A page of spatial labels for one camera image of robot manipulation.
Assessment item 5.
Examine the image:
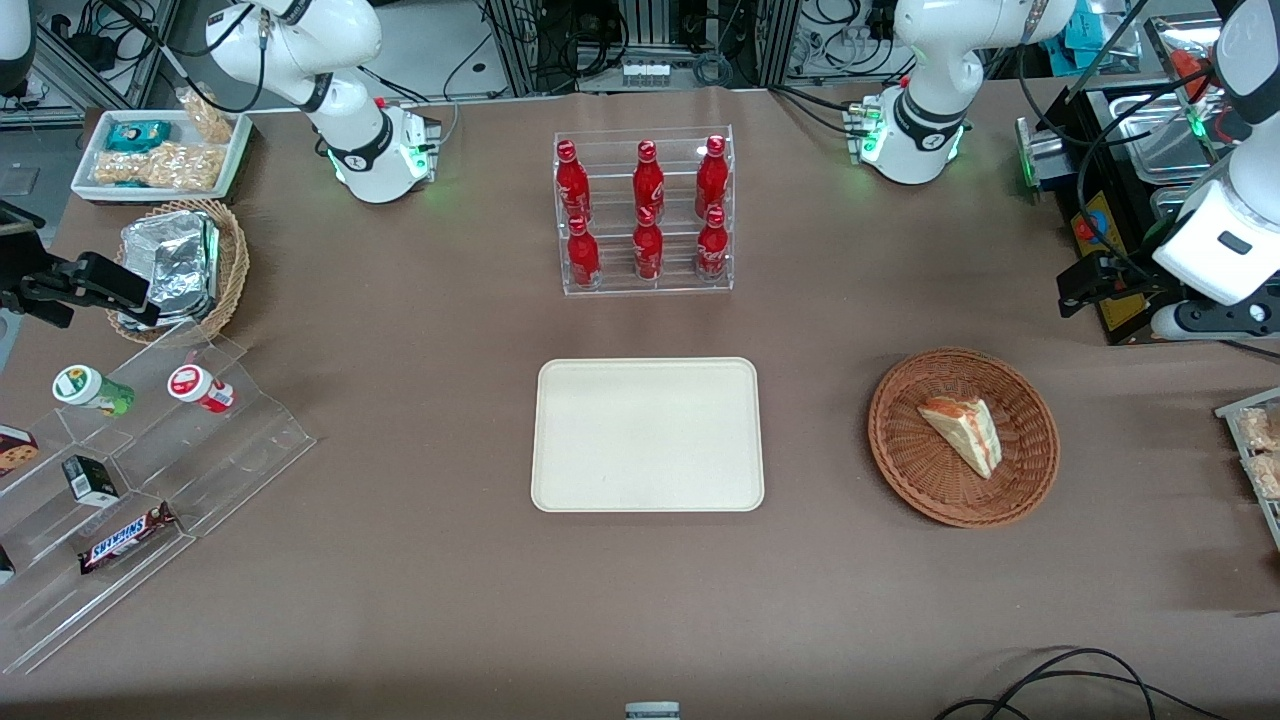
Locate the white snack tray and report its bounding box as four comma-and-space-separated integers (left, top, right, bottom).
70, 108, 254, 205

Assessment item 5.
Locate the teal box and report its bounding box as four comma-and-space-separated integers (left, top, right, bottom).
1062, 0, 1133, 69

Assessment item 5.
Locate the tan wicker basket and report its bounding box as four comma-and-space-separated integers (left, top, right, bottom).
104, 198, 250, 347

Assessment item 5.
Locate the clear acrylic bottle rack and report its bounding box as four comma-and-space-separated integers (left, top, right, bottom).
553, 125, 735, 297

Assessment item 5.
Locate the shiny metal bracket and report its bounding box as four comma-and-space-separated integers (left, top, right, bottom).
1014, 117, 1067, 193

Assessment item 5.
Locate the clear acrylic tiered stand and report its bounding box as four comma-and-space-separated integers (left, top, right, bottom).
0, 328, 318, 677

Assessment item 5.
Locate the teal snack packet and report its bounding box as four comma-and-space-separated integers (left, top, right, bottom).
106, 120, 173, 154

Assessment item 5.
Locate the aluminium frame rack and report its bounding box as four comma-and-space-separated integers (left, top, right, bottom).
478, 0, 803, 98

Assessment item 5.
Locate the triangle sandwich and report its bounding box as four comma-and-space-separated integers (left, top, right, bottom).
917, 397, 1003, 480

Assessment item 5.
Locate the cream rectangular tray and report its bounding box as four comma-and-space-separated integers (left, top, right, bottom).
530, 357, 766, 514

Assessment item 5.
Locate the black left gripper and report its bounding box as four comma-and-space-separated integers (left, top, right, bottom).
1057, 250, 1191, 319

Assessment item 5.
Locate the red cola bottle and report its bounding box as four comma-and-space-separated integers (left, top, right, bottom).
566, 215, 602, 291
633, 207, 666, 283
696, 205, 731, 282
632, 140, 667, 223
695, 135, 730, 219
556, 140, 593, 225

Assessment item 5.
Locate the red lidded cup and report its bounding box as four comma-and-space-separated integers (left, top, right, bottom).
167, 364, 237, 414

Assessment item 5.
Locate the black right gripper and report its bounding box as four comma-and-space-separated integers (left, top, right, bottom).
0, 200, 161, 329

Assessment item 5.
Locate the black machine housing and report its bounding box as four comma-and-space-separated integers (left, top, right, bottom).
1035, 80, 1280, 347

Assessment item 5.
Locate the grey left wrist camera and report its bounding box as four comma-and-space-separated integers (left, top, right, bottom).
1148, 298, 1280, 343

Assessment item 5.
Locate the silver foil package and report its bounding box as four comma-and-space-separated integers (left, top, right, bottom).
119, 211, 221, 327

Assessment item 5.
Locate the large clear nut bag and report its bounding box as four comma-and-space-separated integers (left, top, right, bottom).
93, 142, 223, 193

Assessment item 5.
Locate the steel pan with red item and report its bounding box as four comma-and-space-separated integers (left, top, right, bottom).
1143, 14, 1231, 109

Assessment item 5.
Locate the Snickers bar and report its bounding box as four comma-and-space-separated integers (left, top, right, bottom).
78, 502, 180, 576

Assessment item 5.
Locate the black floor cable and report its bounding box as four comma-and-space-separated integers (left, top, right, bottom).
934, 647, 1233, 720

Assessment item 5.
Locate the green lidded cup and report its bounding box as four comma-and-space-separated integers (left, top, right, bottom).
52, 364, 135, 418

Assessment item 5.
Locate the small clear nut bag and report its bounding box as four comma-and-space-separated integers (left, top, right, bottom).
177, 87, 237, 145

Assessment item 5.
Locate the white tray with pastries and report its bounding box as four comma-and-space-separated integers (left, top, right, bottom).
1214, 388, 1280, 553

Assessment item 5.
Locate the small black carton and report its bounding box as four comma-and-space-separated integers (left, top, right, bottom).
61, 455, 120, 507

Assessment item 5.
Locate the brown round wicker basket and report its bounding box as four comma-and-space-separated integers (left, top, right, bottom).
868, 347, 1061, 529

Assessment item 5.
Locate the grey power strip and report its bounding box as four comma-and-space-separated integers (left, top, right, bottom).
619, 57, 694, 90

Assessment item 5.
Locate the chocolate cookie box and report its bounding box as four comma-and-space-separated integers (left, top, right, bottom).
0, 424, 40, 480

